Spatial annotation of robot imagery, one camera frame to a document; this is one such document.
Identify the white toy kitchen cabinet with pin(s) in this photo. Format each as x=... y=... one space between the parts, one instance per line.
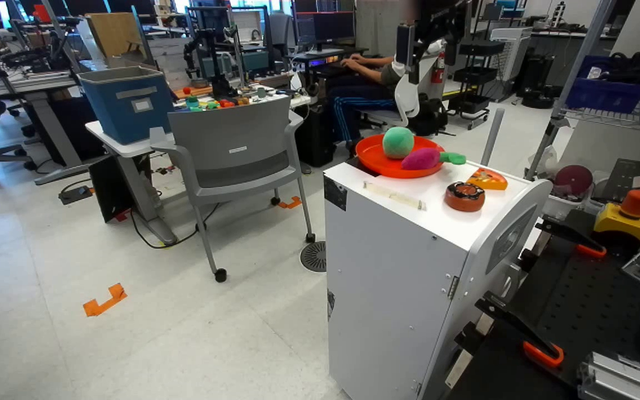
x=387 y=295

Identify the orange floor marker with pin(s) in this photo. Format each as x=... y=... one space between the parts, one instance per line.
x=95 y=305

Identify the blue storage bin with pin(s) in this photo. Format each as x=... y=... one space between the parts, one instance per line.
x=113 y=112

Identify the dark red round object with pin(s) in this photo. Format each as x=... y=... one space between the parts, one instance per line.
x=574 y=181

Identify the aluminium extrusion rail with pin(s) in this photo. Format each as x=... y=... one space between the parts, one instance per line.
x=617 y=378

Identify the magenta beetroot plushie green leaves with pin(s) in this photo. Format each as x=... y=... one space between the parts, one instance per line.
x=420 y=159

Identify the seated person in jeans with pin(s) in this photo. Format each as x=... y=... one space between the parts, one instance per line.
x=356 y=112

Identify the green ball plushie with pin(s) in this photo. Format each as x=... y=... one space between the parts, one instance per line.
x=398 y=142

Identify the grey desk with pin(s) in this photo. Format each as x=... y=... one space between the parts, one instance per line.
x=24 y=85

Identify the black computer tower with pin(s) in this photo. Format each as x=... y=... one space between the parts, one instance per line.
x=316 y=136

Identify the blue plastic crate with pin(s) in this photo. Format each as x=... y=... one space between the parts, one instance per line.
x=610 y=91

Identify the pile of colourful toys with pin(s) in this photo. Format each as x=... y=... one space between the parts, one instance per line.
x=210 y=102

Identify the orange plate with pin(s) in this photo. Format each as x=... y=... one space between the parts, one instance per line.
x=379 y=164

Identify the pizza slice toy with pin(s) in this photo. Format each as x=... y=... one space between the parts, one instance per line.
x=489 y=179

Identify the yellow emergency stop red button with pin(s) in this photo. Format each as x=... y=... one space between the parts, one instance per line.
x=617 y=222

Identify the black perforated breadboard table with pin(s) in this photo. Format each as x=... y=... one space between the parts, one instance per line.
x=595 y=312

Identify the grey plastic visitor chair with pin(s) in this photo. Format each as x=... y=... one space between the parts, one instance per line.
x=232 y=141

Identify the black shelf cart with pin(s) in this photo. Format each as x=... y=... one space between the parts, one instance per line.
x=478 y=73

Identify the chocolate donut toy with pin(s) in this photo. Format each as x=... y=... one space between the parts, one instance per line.
x=466 y=208

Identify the cardboard box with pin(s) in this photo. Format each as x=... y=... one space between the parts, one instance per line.
x=117 y=35

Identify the light grey metal pole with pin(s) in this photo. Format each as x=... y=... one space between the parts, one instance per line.
x=493 y=136

